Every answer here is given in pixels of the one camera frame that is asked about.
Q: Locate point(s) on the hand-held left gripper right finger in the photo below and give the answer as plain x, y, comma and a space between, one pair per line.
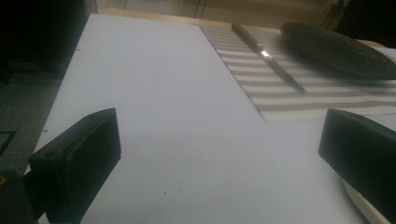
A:
364, 158

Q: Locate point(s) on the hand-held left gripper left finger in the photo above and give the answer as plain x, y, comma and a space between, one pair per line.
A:
74, 161

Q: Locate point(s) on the striped woven placemat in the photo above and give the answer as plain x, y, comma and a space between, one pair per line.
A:
299, 90

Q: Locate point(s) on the black textured plate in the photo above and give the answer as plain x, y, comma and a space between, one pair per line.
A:
337, 49

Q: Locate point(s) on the dark cabinet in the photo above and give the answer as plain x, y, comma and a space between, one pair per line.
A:
37, 37

